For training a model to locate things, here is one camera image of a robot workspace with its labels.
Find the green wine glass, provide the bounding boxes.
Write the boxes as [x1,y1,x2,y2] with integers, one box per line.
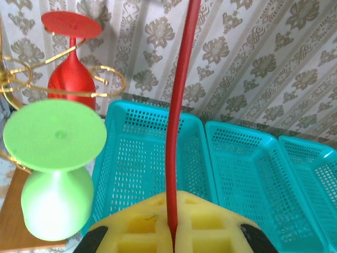
[3,99,108,242]

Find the teal plastic basket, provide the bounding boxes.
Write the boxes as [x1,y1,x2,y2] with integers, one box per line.
[81,100,220,238]
[278,135,337,253]
[204,120,328,253]

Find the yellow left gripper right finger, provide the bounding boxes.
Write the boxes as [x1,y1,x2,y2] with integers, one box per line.
[176,190,279,253]

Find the bright red cable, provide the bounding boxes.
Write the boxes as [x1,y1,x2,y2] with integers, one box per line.
[165,0,202,248]

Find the wooden rack base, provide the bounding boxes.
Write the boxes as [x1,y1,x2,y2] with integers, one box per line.
[0,168,67,253]

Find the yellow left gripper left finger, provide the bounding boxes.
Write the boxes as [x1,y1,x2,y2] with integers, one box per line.
[73,192,175,253]

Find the red wine glass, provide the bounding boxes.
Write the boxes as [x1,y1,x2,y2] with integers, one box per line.
[41,11,103,111]

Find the gold wire glass rack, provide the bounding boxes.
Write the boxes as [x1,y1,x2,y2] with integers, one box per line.
[0,15,127,174]

